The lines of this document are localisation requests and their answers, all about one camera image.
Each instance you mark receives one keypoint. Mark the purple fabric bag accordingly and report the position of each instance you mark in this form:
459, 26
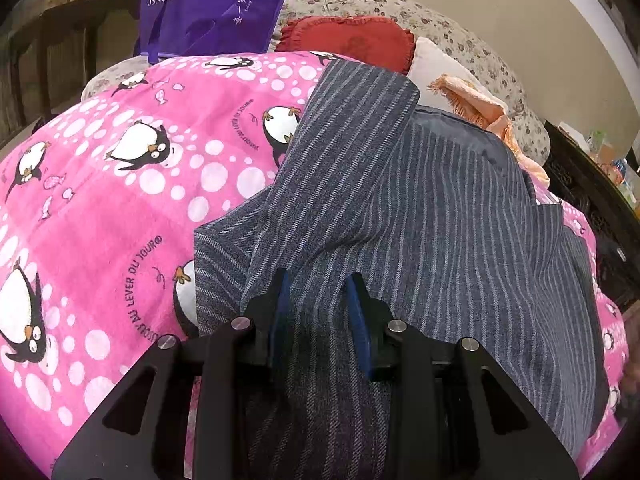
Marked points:
215, 5

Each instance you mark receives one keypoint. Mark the floral print bedding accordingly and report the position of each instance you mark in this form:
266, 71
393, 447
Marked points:
450, 25

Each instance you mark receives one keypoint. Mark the grey pinstriped coat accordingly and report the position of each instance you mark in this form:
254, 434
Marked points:
425, 220

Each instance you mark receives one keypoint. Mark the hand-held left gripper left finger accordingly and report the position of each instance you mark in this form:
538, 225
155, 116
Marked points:
282, 305

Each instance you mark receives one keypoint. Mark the red heart-shaped pillow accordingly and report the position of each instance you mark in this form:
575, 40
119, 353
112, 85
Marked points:
350, 42

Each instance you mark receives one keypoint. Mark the dark wooden desk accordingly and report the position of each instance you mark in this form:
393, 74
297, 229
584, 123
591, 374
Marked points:
65, 60

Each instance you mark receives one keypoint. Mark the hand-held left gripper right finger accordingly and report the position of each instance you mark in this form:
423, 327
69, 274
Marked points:
357, 320

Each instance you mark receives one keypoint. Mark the pile of small boxes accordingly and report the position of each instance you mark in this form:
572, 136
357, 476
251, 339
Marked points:
617, 165

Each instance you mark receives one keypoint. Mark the pink penguin print blanket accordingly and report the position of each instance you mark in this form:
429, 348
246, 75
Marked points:
100, 220

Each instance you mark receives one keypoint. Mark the peach fringed scarf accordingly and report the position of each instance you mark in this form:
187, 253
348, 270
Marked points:
480, 107

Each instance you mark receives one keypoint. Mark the white pillow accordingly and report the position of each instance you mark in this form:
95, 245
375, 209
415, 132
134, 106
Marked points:
440, 67

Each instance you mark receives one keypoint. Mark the dark carved wooden cabinet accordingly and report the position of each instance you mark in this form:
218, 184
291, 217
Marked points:
590, 200

